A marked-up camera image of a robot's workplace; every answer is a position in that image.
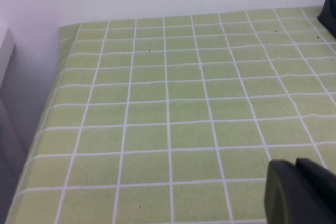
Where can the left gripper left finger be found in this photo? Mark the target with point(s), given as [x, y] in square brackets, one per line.
[278, 195]

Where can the green checked tablecloth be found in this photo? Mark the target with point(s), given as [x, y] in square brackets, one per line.
[170, 103]

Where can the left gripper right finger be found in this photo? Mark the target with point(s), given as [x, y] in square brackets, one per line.
[319, 176]

